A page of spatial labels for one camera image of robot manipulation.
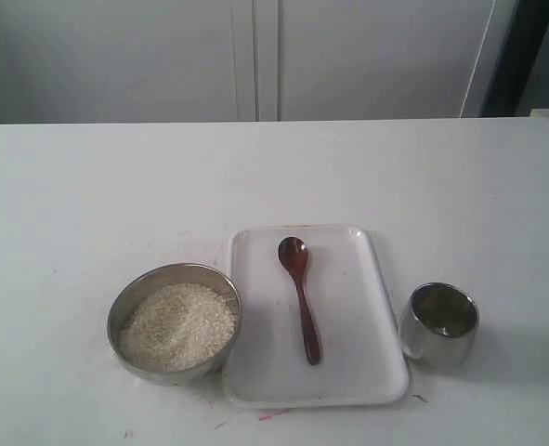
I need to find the brown wooden spoon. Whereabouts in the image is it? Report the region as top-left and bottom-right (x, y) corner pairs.
(278, 237), (320, 365)

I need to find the steel bowl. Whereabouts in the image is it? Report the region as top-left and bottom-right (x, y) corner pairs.
(107, 263), (242, 386)

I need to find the white rice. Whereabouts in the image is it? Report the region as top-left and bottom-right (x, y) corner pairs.
(119, 283), (236, 373)

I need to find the small metal cup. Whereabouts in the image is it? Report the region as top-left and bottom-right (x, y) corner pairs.
(399, 282), (480, 370)

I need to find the white rectangular plastic tray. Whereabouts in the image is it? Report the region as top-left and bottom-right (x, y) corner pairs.
(222, 224), (410, 409)

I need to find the white cabinet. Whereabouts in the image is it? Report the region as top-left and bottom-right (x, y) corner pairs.
(0, 1), (516, 124)

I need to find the dark vertical post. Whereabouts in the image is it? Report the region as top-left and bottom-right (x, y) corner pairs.
(480, 0), (549, 118)

